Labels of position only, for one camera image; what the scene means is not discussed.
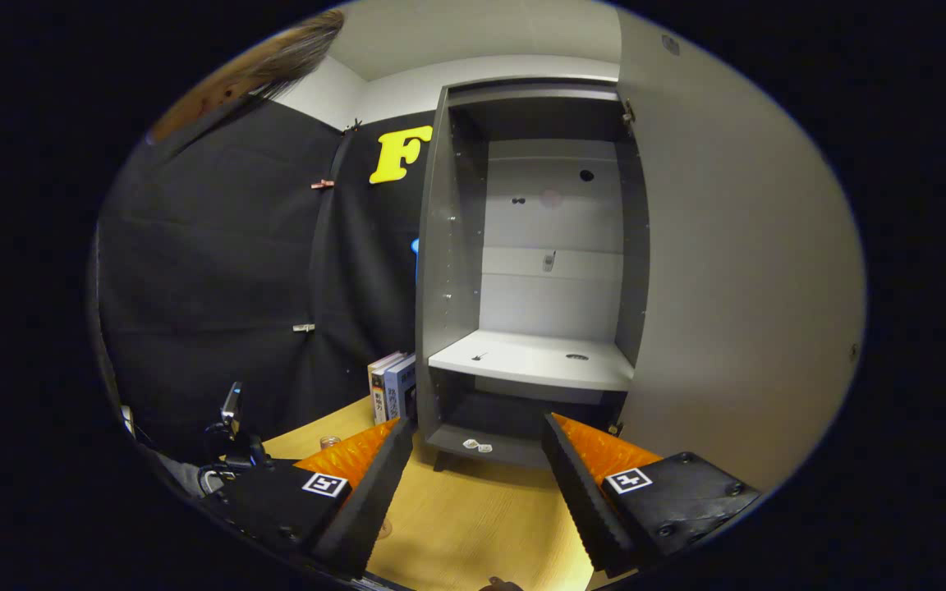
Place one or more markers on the black backdrop cloth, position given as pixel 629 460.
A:
pixel 210 263

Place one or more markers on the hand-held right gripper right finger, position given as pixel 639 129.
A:
pixel 580 501

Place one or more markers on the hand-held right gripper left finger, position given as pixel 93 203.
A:
pixel 370 501

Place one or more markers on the white book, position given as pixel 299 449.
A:
pixel 376 377

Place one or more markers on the blue grey book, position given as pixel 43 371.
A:
pixel 403 390

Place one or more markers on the beige cabinet door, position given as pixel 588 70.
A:
pixel 736 263

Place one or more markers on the black binder clip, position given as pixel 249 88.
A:
pixel 352 125

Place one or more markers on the dark grey cabinet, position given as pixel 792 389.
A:
pixel 436 271

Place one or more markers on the person's head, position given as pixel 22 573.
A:
pixel 276 57

